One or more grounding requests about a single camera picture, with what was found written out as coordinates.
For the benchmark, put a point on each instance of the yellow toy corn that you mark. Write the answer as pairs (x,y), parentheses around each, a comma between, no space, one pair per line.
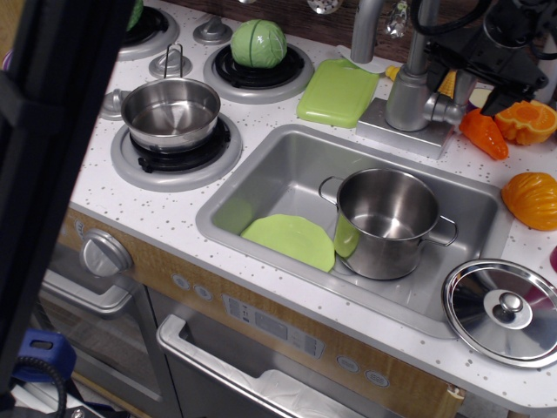
(391,72)

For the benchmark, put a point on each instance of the green cutting board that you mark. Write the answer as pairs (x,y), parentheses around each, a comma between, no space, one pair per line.
(338,94)

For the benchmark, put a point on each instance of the front stove burner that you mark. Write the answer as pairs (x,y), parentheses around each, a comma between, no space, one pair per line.
(179,171)

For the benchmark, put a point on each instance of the stove burner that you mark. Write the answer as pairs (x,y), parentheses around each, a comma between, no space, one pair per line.
(152,33)
(179,171)
(254,86)

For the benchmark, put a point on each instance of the silver stove knob left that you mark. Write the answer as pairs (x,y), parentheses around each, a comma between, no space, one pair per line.
(112,105)

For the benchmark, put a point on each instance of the grey sink basin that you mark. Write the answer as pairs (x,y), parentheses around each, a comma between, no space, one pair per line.
(297,171)

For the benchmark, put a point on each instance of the silver faucet lever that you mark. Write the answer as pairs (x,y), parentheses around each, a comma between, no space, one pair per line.
(449,100)

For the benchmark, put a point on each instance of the purple toy at edge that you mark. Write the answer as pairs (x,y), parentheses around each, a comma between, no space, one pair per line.
(553,259)

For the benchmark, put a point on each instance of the orange toy carrot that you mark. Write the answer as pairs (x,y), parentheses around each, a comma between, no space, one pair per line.
(482,132)

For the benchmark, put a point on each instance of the rear stove burner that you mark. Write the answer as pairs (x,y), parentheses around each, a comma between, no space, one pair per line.
(254,86)

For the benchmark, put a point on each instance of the dishwasher door handle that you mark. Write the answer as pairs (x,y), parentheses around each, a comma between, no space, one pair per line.
(209,387)

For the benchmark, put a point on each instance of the grey curved pipe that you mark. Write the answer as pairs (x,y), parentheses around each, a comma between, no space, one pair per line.
(365,29)

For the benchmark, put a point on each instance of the black foreground frame post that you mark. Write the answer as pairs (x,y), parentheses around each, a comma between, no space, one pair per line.
(63,57)

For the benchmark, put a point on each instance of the orange toy half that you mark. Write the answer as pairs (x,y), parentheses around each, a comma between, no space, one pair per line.
(527,123)

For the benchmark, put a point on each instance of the purple striped toy onion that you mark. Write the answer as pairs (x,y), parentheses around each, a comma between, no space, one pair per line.
(6,60)

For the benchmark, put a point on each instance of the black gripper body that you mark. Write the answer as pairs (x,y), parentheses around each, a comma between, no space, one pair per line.
(495,50)

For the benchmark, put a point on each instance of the orange toy pepper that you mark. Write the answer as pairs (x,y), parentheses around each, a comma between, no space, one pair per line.
(531,198)

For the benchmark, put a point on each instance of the silver stove knob middle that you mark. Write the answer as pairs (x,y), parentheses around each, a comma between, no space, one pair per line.
(171,64)

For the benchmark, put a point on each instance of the green plastic plate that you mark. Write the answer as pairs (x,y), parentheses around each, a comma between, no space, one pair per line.
(295,237)

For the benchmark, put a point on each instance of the tall steel pot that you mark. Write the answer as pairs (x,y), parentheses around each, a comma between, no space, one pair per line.
(384,218)

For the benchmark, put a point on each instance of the silver oven knob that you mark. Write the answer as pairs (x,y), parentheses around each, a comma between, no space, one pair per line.
(102,255)

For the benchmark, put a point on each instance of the far left stove burner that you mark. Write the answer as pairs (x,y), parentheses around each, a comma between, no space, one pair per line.
(152,33)

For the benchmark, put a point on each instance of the small steel saucepan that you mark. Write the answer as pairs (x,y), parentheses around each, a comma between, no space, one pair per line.
(171,114)

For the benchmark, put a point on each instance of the green toy cabbage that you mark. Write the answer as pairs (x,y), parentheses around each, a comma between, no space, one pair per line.
(259,44)

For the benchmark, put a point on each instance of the silver faucet with base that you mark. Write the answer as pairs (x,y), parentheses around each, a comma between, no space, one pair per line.
(398,121)

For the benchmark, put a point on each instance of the silver stove knob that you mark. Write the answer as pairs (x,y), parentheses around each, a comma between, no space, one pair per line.
(212,32)
(112,105)
(171,64)

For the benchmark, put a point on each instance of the oven door handle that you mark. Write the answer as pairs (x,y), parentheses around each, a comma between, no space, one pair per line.
(108,305)

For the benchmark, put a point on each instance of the steel pot lid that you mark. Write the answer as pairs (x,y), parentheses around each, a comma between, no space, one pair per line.
(502,310)

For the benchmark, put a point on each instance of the silver stove knob rear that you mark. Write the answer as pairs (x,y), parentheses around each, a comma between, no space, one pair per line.
(212,32)

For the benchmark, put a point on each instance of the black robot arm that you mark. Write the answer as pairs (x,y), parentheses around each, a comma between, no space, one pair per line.
(475,18)

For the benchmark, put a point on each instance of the green toy vegetable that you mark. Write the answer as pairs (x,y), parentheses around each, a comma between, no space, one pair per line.
(136,13)

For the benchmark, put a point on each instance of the blue clamp with cable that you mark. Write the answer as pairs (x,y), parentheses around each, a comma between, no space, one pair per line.
(46,357)

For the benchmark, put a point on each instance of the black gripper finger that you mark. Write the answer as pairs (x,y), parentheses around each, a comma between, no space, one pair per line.
(436,73)
(499,99)

